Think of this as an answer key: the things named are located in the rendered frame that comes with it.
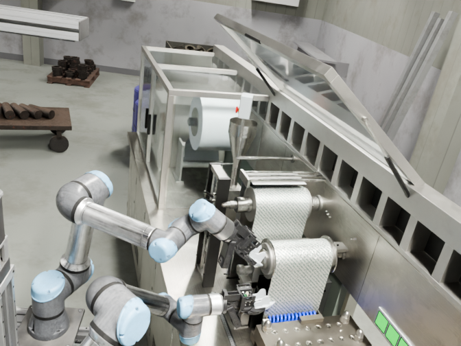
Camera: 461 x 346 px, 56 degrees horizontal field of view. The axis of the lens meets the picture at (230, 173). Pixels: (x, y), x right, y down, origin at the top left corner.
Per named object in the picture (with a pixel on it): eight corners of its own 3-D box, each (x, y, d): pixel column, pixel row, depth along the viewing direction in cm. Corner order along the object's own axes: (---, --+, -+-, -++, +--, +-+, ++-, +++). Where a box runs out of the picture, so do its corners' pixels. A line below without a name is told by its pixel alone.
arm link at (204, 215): (187, 202, 144) (206, 193, 139) (209, 220, 149) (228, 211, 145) (184, 221, 138) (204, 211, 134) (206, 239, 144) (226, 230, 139)
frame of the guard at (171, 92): (134, 133, 349) (139, 44, 320) (202, 136, 368) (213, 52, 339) (155, 209, 248) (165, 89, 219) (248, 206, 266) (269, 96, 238)
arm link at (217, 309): (210, 320, 152) (204, 304, 159) (222, 318, 153) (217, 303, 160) (213, 303, 149) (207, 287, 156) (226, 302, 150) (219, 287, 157)
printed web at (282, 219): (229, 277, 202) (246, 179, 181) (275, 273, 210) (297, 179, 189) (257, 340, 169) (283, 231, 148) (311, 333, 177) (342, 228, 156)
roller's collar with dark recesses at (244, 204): (232, 207, 180) (234, 193, 177) (245, 206, 182) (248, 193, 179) (237, 215, 174) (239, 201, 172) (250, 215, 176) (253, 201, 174)
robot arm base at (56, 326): (22, 340, 164) (20, 319, 160) (36, 311, 177) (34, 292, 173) (63, 342, 165) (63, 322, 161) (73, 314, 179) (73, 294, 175)
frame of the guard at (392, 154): (205, 23, 206) (216, 12, 205) (276, 98, 235) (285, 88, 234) (313, 89, 110) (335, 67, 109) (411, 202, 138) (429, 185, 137)
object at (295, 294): (262, 317, 165) (271, 278, 157) (317, 311, 172) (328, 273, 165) (263, 318, 164) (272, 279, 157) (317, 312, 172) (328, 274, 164)
